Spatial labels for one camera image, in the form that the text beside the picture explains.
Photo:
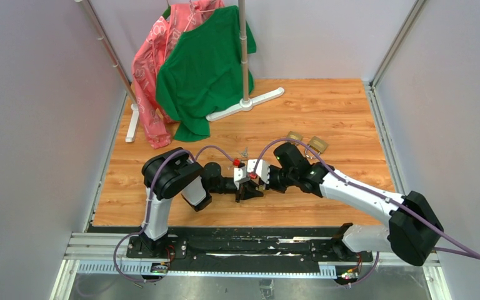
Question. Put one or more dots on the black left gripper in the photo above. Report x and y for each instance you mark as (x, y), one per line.
(247, 191)

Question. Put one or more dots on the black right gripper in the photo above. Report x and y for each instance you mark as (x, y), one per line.
(270, 185)

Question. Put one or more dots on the silver key bunch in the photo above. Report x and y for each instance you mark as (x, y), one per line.
(244, 153)

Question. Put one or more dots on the brass padlock with steel shackle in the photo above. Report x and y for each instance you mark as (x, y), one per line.
(318, 146)

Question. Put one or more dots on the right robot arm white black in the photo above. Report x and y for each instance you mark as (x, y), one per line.
(409, 227)

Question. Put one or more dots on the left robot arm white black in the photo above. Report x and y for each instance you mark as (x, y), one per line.
(177, 172)

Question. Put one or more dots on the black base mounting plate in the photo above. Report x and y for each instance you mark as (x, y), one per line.
(253, 251)

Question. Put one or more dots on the white clothes rack stand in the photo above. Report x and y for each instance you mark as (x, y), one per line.
(245, 104)

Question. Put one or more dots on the green t-shirt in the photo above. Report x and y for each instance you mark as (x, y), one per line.
(202, 75)

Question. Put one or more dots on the pink patterned garment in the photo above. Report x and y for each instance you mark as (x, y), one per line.
(157, 47)

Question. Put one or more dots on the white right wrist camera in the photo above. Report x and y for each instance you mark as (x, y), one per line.
(258, 169)

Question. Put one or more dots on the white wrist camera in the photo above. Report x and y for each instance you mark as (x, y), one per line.
(258, 169)
(240, 173)

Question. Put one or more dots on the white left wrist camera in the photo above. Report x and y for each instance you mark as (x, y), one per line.
(240, 173)

